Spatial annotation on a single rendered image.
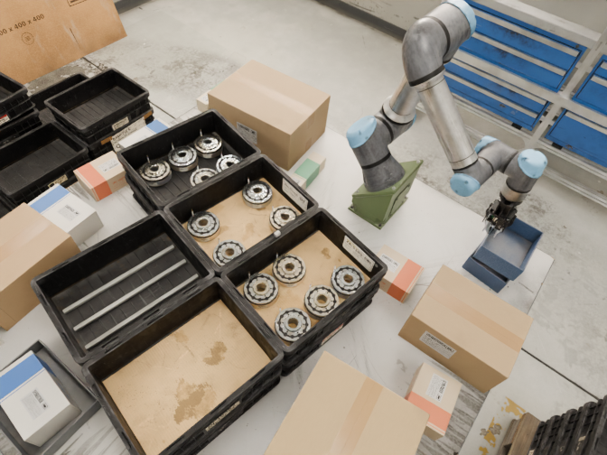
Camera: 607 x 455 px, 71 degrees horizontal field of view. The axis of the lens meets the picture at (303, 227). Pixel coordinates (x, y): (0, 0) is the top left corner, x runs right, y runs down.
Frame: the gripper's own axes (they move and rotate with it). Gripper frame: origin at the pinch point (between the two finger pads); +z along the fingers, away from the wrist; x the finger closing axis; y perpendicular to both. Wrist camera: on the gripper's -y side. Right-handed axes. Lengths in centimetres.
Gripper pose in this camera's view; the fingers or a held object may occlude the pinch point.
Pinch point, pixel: (490, 230)
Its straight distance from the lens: 160.2
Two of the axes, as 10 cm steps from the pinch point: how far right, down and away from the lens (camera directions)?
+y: -6.3, 6.0, -4.9
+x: 7.7, 5.1, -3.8
